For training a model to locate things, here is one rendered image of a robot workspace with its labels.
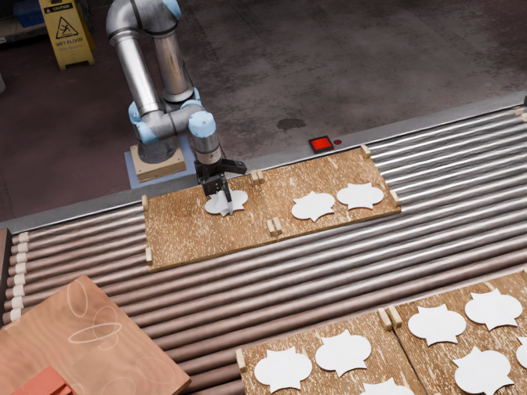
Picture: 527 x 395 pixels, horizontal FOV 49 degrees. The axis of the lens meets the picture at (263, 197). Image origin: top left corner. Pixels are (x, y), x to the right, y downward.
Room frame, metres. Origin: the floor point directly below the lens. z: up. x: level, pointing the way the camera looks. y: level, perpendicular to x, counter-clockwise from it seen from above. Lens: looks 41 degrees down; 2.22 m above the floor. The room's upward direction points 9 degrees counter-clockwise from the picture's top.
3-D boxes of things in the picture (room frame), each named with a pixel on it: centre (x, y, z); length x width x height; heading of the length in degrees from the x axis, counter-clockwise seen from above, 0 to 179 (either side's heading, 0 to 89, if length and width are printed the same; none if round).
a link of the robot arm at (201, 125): (1.48, 0.15, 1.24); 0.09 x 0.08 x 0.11; 14
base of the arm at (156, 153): (1.88, 0.38, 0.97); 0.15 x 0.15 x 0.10
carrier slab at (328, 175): (1.48, -0.21, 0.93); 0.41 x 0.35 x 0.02; 96
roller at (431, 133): (1.65, -0.08, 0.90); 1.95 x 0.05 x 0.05; 98
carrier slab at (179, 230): (1.44, 0.20, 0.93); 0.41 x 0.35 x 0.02; 96
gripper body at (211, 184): (1.48, 0.15, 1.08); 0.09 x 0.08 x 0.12; 109
